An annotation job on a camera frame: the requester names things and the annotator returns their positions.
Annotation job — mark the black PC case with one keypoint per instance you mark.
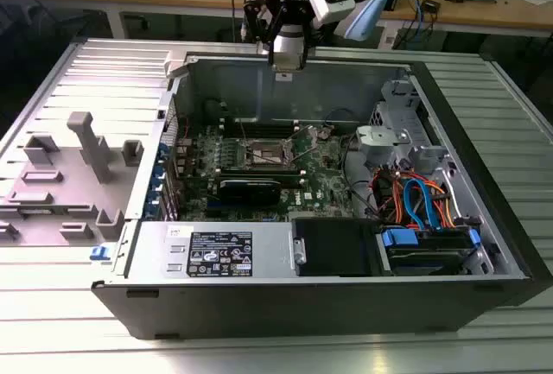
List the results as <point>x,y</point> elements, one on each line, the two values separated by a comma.
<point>302,309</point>

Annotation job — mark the blue plastic clip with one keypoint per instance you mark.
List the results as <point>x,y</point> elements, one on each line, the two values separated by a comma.
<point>98,254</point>

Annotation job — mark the silver CPU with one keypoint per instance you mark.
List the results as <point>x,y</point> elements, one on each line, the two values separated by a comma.
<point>287,63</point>

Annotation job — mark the silver round bracket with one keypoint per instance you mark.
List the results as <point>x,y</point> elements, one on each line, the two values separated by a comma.
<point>380,136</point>

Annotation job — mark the grey case corner bracket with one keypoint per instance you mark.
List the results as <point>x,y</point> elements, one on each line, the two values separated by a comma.
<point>175,63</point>

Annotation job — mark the black graphics card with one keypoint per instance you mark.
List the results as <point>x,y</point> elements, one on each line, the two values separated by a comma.
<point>248,192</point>

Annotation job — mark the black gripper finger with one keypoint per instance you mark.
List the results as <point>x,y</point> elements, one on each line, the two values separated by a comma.
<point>271,52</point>
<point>306,33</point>

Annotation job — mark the blue expansion slot latch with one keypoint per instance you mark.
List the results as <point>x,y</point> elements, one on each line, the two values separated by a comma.
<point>156,190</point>
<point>159,172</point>
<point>154,209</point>
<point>162,152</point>

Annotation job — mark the silver drive cage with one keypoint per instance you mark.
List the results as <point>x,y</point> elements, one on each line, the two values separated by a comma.
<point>399,89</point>

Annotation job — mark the green RAM stick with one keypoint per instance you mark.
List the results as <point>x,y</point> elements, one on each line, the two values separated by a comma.
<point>289,179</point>

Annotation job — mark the small black device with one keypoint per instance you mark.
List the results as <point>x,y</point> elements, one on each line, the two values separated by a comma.
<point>432,6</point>

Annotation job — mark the dark office chair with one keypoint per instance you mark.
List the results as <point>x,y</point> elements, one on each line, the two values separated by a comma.
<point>30,24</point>

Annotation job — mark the CPU socket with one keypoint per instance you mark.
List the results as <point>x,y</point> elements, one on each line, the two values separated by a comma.
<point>263,154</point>

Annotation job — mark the hard disk in blue carrier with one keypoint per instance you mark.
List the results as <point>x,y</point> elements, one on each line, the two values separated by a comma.
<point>425,259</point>

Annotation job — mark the grey parts rack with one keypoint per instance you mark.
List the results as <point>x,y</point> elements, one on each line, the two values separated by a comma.
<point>65,184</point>

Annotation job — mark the silver power supply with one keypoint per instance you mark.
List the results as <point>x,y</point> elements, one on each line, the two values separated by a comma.
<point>147,236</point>

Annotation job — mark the green motherboard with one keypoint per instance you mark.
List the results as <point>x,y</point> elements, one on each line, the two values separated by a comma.
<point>322,175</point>

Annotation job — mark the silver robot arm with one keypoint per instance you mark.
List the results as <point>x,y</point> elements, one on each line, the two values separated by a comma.
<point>367,15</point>

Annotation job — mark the wooden desk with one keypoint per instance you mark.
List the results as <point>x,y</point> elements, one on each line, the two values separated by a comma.
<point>475,13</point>

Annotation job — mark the coin cell battery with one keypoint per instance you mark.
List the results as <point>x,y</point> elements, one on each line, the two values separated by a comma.
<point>324,134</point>

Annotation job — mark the black RAM slot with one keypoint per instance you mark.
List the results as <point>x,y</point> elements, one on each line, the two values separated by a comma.
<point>268,131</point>
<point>268,135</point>
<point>259,120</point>
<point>259,124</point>

